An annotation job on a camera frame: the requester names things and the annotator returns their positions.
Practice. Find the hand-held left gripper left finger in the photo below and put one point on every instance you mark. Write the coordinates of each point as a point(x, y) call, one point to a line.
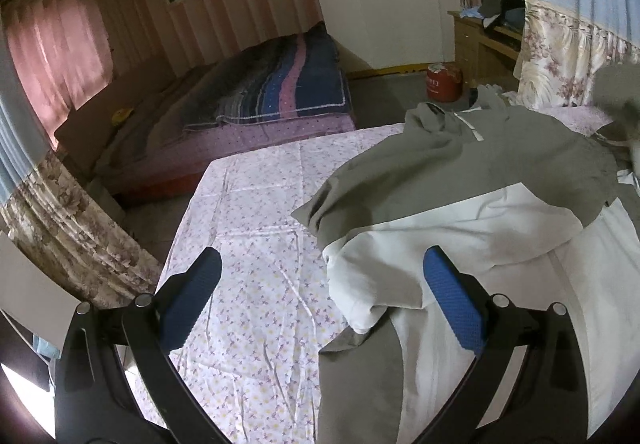
point(192, 291)

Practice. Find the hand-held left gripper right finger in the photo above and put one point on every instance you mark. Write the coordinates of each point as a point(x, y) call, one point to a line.
point(450, 296)

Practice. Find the grey and white jacket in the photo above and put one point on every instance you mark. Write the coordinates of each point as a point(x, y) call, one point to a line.
point(450, 164)

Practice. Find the pink floral bed sheet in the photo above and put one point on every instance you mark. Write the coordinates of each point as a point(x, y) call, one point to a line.
point(250, 274)

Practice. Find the brown floral curtain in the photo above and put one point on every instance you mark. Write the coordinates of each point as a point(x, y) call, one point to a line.
point(60, 234)

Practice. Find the bed with purple sheet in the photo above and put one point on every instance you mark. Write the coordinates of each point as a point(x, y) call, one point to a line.
point(165, 149)

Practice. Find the white panel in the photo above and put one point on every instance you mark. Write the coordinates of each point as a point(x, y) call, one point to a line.
point(35, 289)

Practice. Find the red canister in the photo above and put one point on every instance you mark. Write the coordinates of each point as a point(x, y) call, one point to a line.
point(444, 83)

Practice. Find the striped blue and pink blanket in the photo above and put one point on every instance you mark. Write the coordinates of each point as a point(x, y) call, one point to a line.
point(280, 84)

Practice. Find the pink curtain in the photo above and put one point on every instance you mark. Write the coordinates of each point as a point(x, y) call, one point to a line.
point(55, 54)

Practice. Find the blue and floral curtain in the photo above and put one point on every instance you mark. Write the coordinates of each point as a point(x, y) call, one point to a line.
point(565, 39)

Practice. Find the light blue cloth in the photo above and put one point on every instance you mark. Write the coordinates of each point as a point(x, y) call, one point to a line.
point(471, 13)

